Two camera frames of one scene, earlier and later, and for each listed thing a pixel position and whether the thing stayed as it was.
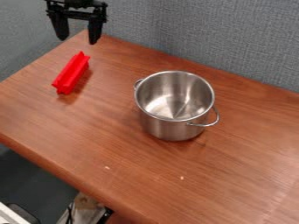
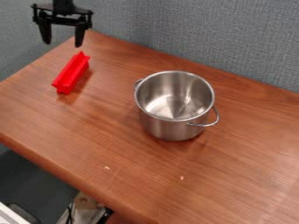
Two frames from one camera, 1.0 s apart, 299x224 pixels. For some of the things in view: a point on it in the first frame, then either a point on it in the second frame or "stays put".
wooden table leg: [84, 210] stays put
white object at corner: [13, 214] stays put
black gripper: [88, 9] -> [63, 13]
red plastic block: [71, 73] stays put
